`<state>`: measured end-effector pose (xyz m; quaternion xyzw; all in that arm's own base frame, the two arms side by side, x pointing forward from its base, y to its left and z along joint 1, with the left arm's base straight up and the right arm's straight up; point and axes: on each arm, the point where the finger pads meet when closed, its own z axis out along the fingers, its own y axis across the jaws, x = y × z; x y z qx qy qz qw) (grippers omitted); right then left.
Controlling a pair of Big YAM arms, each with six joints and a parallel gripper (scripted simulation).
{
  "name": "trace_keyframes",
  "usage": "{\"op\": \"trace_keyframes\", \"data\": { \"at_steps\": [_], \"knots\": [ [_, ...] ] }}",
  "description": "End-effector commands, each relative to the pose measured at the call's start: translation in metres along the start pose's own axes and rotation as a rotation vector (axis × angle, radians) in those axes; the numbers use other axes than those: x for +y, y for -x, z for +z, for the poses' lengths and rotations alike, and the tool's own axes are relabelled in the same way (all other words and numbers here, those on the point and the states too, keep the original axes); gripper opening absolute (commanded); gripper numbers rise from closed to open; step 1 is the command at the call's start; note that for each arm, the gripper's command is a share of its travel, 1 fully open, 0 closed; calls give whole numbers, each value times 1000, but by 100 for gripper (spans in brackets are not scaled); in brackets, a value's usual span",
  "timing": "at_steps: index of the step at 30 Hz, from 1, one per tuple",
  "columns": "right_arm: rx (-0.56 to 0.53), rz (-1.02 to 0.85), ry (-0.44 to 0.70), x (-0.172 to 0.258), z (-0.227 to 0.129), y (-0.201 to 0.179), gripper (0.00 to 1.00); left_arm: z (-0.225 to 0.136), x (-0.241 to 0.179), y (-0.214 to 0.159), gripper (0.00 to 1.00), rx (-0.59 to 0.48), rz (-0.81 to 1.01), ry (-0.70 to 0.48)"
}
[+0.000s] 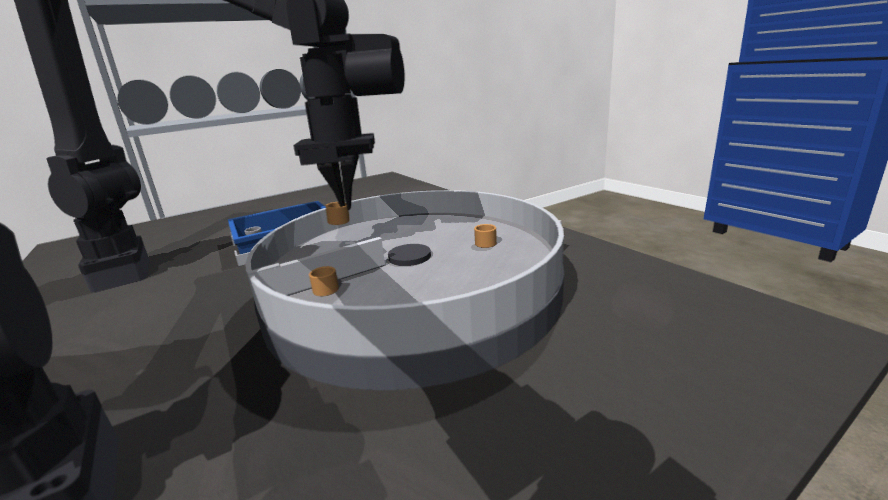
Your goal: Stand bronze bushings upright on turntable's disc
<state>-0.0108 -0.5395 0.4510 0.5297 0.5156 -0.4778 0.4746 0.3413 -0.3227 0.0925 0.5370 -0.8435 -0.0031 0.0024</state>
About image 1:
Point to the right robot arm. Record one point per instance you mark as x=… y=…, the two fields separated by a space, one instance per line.
x=47 y=435

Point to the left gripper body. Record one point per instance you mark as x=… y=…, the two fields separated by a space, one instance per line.
x=333 y=128

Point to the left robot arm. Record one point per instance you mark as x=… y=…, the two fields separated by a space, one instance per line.
x=373 y=65

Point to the blue tray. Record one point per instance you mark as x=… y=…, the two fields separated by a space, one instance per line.
x=267 y=221

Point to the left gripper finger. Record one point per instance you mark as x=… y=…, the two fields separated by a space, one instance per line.
x=348 y=171
x=329 y=171

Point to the bronze bushing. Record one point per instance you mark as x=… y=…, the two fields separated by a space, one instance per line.
x=485 y=235
x=337 y=216
x=322 y=283

